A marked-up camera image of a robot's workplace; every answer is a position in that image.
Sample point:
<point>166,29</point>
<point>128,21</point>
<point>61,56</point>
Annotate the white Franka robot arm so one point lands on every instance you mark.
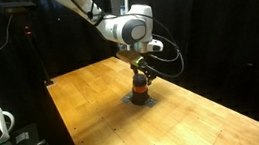
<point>130,28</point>

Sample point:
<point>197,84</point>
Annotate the silver tape piece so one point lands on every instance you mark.
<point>22,137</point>

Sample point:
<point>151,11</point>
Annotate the grey flat plate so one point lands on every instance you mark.
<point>152,102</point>

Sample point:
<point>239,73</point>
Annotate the brown cup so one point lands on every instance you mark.
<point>140,97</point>

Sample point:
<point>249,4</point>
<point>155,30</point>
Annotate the tan wrist camera box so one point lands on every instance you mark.
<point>128,55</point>

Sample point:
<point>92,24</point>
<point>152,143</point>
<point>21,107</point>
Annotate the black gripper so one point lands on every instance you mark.
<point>139,62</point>

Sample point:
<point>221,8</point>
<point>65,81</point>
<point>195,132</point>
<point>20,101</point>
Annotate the black camera tripod stand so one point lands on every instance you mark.
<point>35,44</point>

